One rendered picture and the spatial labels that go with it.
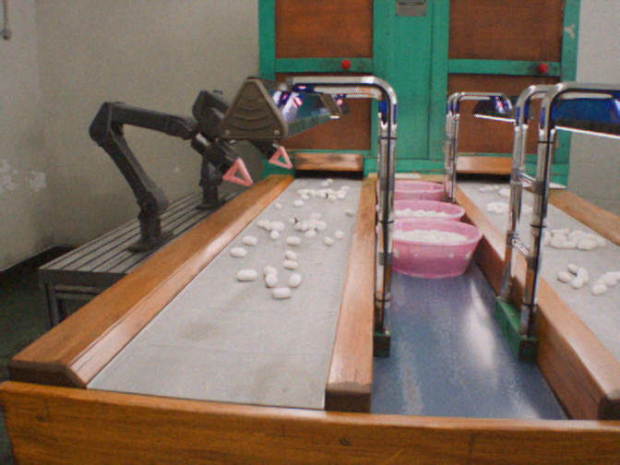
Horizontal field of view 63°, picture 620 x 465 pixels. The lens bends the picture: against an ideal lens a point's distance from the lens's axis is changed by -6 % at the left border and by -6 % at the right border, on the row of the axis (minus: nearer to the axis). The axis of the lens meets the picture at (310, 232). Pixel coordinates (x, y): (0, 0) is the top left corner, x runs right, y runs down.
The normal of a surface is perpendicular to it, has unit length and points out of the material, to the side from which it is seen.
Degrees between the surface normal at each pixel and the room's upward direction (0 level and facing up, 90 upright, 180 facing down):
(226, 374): 0
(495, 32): 90
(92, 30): 91
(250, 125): 90
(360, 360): 0
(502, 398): 0
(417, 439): 90
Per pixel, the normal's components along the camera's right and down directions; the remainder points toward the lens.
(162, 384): 0.00, -0.97
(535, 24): -0.12, 0.24
